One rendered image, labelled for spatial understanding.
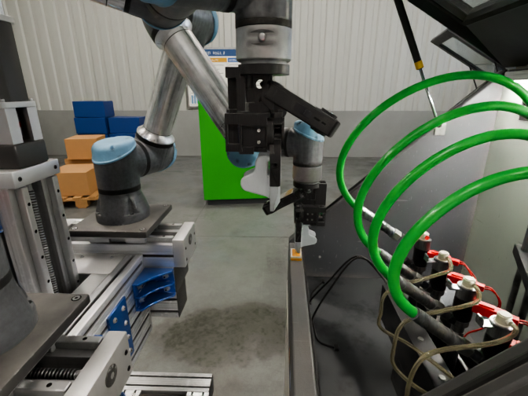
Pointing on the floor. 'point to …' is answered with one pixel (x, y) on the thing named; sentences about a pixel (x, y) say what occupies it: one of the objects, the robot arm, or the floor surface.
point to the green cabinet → (221, 168)
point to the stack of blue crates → (103, 119)
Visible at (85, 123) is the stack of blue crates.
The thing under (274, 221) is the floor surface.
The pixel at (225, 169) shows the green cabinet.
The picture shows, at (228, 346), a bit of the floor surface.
